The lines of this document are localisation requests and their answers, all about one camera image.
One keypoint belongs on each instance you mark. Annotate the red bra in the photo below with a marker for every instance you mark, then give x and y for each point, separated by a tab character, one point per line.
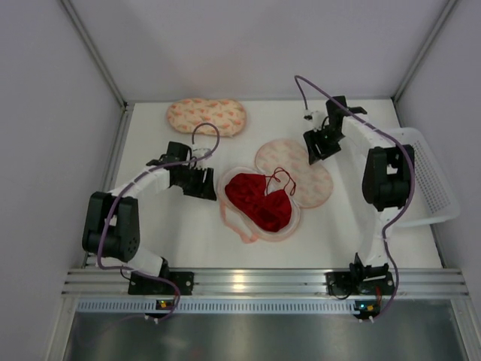
270	211

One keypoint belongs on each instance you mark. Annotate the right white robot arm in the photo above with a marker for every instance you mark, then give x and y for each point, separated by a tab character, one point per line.
387	177

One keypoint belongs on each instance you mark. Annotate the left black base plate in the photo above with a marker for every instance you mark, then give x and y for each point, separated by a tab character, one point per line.
142	286

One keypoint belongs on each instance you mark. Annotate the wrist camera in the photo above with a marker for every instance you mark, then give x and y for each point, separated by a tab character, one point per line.
198	156
316	119

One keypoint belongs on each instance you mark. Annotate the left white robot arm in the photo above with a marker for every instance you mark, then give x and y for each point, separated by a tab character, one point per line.
112	229

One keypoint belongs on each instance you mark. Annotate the pink mesh laundry bag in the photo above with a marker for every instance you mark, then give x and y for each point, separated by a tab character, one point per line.
227	115
314	187

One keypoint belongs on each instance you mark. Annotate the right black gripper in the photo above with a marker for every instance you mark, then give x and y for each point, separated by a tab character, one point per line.
324	139

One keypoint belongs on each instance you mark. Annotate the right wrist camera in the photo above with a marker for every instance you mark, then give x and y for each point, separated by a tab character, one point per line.
316	119

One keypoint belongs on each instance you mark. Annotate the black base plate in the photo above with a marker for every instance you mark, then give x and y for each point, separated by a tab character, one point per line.
142	286
342	284

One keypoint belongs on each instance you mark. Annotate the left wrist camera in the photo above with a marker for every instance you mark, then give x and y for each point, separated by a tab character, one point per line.
198	156

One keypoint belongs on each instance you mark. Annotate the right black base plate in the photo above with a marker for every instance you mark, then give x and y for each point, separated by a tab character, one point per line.
342	284

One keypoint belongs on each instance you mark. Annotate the aluminium mounting rail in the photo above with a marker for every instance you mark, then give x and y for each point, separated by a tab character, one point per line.
415	283

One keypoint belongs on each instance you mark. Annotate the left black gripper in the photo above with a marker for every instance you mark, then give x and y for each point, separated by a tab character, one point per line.
199	180

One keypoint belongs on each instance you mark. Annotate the white plastic basket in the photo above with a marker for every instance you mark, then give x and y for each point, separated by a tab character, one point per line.
434	200

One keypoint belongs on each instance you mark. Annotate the perforated cable duct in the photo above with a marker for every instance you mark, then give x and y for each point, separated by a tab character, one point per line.
226	306

